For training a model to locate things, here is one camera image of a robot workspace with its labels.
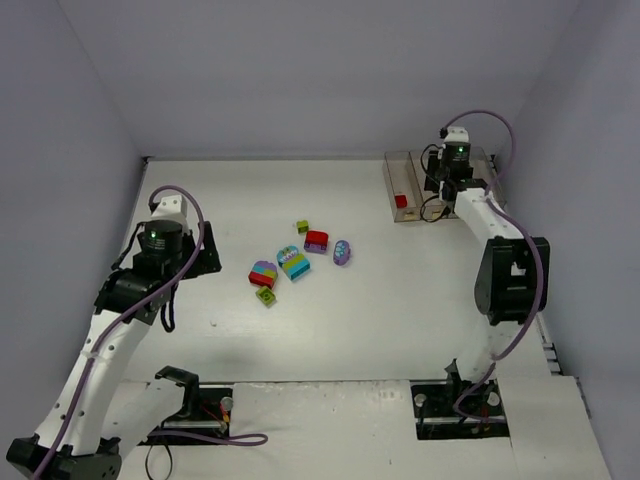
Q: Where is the small lime green lego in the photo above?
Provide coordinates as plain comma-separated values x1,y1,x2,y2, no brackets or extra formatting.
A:
296,220,310,234

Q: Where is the purple lego brick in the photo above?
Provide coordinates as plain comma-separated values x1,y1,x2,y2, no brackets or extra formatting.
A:
304,242,327,254

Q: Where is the red lego brick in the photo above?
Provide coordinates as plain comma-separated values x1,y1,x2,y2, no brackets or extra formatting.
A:
305,230,329,248

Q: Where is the purple oval paw lego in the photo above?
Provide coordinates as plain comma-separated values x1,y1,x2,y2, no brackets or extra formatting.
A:
333,239,351,266

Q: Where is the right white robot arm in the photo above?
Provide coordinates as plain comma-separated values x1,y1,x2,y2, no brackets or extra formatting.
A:
425,142,551,384

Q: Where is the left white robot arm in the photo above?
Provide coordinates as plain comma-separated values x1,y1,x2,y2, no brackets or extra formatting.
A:
6,219,221,479

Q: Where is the clear bin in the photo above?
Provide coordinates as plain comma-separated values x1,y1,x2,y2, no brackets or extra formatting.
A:
382,151,420,223
469,146,506,208
409,144,449,223

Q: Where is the small red lego cube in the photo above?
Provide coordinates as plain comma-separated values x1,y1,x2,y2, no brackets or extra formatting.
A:
394,194,408,209

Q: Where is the multicolour stacked lego block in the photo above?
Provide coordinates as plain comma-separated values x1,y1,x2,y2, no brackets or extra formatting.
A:
248,260,278,289

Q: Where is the lime green square lego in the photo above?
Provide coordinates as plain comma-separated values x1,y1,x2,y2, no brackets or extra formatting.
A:
256,286,277,308

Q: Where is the teal green monster lego stack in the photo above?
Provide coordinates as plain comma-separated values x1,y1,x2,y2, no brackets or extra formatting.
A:
276,245,311,281

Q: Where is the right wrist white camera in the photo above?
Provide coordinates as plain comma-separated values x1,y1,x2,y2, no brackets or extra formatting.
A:
439,126,470,144

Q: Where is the wrist white camera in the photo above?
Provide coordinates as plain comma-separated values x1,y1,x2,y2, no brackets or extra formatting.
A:
150,194,188,224
439,126,470,144

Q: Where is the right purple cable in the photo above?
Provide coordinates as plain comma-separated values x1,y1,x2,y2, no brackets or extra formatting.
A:
442,109,546,425

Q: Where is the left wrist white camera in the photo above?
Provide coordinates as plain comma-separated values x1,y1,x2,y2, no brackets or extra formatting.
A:
150,194,188,224

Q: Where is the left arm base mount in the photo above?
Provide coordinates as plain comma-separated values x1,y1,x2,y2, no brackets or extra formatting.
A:
152,384,234,439

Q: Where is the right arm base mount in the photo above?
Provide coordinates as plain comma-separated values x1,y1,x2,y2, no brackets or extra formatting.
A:
410,379,510,441

